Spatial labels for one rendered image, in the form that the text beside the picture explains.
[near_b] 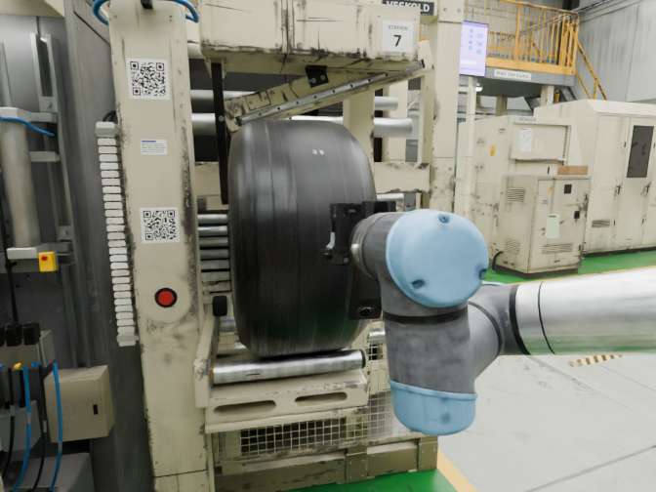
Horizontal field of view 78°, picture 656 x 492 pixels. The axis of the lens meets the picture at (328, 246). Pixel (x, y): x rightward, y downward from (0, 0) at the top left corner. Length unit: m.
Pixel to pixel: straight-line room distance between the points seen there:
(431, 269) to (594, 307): 0.17
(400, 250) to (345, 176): 0.47
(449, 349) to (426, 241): 0.10
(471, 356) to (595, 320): 0.12
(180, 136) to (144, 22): 0.22
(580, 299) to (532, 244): 4.98
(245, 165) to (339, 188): 0.18
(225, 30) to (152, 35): 0.31
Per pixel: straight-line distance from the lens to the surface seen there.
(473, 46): 5.13
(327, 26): 1.24
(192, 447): 1.12
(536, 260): 5.50
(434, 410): 0.37
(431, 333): 0.35
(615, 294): 0.43
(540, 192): 5.37
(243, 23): 1.21
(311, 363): 0.94
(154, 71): 0.93
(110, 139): 0.94
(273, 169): 0.76
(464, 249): 0.32
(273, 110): 1.30
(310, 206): 0.73
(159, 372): 1.02
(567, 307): 0.44
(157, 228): 0.92
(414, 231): 0.31
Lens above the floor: 1.34
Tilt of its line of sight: 11 degrees down
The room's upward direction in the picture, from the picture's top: straight up
